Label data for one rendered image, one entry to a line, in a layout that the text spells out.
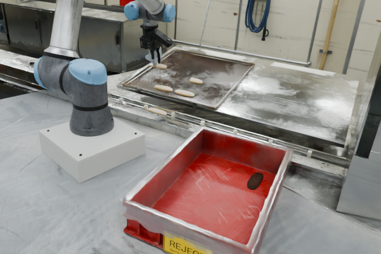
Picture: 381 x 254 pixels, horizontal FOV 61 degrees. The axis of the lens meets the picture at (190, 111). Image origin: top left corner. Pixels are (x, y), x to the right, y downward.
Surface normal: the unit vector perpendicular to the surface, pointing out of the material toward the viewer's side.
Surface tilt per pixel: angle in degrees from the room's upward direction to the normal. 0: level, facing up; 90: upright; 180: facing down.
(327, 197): 0
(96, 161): 90
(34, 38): 90
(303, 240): 0
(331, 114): 10
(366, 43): 90
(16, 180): 0
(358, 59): 90
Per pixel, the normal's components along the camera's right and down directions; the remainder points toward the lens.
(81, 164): 0.74, 0.31
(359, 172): -0.47, 0.33
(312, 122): -0.03, -0.84
